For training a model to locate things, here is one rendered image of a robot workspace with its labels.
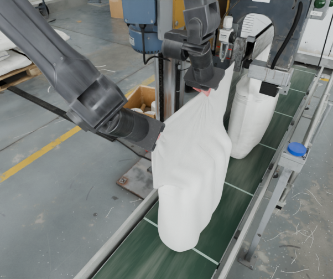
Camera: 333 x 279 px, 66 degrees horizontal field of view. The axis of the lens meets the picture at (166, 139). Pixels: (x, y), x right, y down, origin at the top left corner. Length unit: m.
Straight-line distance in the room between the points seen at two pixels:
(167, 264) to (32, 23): 1.02
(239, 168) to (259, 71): 0.69
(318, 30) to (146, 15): 3.08
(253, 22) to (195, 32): 3.31
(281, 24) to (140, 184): 1.36
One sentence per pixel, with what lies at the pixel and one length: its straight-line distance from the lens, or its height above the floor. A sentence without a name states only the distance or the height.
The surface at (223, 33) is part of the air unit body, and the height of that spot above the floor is 1.17.
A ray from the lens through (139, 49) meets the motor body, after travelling 0.99.
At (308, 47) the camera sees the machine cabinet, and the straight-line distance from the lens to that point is 3.84.
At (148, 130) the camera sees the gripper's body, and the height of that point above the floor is 1.13.
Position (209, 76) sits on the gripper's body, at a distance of 0.71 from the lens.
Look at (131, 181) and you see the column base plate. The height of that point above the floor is 0.02.
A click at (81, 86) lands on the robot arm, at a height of 1.29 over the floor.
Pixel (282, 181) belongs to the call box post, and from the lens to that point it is 1.11.
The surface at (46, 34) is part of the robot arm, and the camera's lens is 0.36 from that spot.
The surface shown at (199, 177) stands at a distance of 0.85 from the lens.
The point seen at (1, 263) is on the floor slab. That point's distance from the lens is 1.84.
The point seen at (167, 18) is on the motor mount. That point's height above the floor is 1.22.
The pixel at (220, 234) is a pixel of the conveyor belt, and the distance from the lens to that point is 1.26.
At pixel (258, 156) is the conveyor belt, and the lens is 1.64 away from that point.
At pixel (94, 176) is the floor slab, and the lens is 2.02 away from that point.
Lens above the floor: 1.46
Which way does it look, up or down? 40 degrees down
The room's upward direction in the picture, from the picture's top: straight up
